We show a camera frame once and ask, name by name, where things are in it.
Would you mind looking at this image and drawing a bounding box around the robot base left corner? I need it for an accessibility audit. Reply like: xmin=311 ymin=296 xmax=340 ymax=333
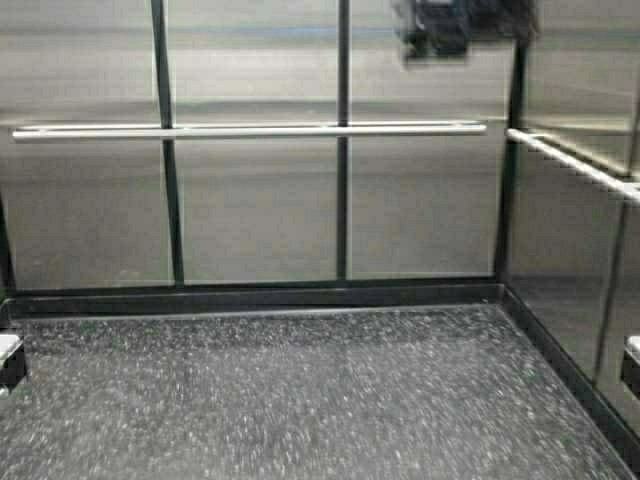
xmin=1 ymin=332 xmax=28 ymax=398

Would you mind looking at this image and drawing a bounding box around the robot base right corner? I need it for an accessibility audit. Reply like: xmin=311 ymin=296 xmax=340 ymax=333
xmin=620 ymin=335 xmax=640 ymax=398

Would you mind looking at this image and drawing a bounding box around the back elevator handrail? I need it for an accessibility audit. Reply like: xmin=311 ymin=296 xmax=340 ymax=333
xmin=10 ymin=120 xmax=487 ymax=144

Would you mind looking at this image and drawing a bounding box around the side elevator handrail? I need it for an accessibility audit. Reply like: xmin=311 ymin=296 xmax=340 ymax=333
xmin=505 ymin=128 xmax=639 ymax=206

